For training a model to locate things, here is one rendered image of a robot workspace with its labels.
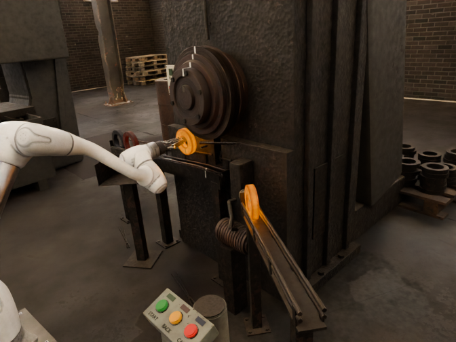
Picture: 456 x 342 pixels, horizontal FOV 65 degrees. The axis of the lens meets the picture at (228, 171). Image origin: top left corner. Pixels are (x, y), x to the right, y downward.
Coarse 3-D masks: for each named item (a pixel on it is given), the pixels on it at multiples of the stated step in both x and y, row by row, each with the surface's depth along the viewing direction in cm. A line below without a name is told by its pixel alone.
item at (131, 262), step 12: (96, 168) 213; (108, 168) 225; (108, 180) 222; (120, 180) 218; (132, 180) 215; (132, 192) 221; (132, 204) 224; (132, 216) 228; (132, 228) 231; (144, 240) 237; (144, 252) 237; (156, 252) 247; (132, 264) 236; (144, 264) 236
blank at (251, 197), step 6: (246, 186) 154; (252, 186) 152; (246, 192) 155; (252, 192) 149; (246, 198) 158; (252, 198) 148; (258, 198) 148; (246, 204) 159; (252, 204) 147; (258, 204) 148; (252, 210) 148; (258, 210) 148; (252, 216) 150; (258, 216) 150
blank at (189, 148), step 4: (184, 128) 204; (176, 132) 208; (180, 132) 205; (184, 132) 203; (188, 132) 201; (176, 136) 210; (180, 136) 207; (184, 136) 204; (188, 136) 201; (192, 136) 201; (188, 140) 202; (192, 140) 201; (184, 144) 210; (188, 144) 204; (192, 144) 201; (196, 144) 203; (180, 148) 211; (184, 148) 208; (188, 148) 205; (192, 148) 202; (184, 152) 210; (188, 152) 206; (192, 152) 205
